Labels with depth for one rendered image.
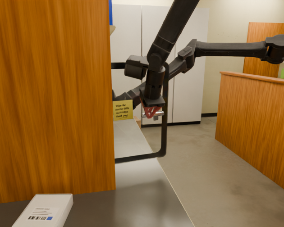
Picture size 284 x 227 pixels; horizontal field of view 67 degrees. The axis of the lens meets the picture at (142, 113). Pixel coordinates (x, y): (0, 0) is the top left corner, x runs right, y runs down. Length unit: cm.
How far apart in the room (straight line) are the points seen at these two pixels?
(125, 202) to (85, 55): 49
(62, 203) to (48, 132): 22
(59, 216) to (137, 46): 348
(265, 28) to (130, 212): 519
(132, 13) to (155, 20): 41
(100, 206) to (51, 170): 20
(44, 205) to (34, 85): 36
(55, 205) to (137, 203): 26
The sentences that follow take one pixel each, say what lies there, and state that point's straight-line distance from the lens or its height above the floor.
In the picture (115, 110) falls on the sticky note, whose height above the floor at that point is 122.
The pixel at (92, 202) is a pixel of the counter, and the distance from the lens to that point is 80.
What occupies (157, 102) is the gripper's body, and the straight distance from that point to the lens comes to 72.
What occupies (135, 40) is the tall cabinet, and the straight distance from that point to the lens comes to 394.
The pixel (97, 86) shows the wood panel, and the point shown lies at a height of 132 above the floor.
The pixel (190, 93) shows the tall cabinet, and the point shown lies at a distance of 432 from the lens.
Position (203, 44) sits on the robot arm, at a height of 146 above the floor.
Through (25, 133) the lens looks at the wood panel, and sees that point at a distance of 77.
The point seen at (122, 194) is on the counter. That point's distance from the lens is 81.
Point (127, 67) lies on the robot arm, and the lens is 70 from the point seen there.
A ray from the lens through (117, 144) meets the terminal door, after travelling 86.
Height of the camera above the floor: 142
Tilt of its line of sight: 16 degrees down
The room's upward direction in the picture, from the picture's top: straight up
